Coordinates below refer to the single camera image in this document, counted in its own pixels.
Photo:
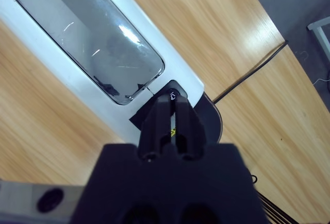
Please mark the white metal frame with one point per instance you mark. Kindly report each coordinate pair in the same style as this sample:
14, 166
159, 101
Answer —
321, 28

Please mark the white capsule coffee machine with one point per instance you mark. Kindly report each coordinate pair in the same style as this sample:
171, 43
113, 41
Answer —
64, 79

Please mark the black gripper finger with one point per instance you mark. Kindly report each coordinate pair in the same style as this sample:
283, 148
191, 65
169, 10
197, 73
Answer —
189, 128
154, 126

